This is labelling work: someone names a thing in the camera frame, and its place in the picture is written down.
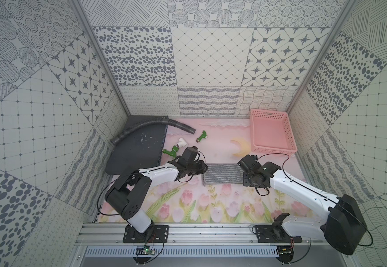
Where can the pink plastic basket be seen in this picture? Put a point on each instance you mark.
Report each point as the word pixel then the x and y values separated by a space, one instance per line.
pixel 270 132

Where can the green circuit board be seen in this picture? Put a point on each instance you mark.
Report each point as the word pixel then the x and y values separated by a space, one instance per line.
pixel 146 250

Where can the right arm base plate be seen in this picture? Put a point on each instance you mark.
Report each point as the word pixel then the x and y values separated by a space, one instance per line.
pixel 270 234

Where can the right black controller box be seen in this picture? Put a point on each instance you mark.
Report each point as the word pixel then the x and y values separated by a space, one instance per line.
pixel 285 254

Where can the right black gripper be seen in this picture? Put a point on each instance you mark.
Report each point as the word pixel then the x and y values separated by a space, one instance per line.
pixel 246 182

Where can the yellow crescent moon toy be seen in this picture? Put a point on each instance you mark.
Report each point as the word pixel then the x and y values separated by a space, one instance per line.
pixel 243 147

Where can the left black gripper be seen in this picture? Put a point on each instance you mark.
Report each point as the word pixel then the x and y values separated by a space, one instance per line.
pixel 199 167

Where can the aluminium rail frame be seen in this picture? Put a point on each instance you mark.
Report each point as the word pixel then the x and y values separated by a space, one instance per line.
pixel 240 234

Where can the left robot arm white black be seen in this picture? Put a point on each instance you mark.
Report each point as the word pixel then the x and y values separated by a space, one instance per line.
pixel 127 193

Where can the grey striped square dishcloth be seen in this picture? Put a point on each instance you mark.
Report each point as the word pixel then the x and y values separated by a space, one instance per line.
pixel 223 174

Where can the pink floral table mat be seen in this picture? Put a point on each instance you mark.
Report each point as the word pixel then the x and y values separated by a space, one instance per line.
pixel 192 201

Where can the green white toy piece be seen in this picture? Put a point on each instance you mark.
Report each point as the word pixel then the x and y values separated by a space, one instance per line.
pixel 173 152

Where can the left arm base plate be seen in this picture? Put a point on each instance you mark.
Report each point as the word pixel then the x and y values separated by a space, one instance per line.
pixel 154 233

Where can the small green toy piece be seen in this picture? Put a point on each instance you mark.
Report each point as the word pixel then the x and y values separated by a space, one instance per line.
pixel 203 136

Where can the dark grey tray mat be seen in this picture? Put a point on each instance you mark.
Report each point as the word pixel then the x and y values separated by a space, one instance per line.
pixel 140 150

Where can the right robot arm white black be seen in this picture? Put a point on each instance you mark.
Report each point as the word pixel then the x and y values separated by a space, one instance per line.
pixel 338 220

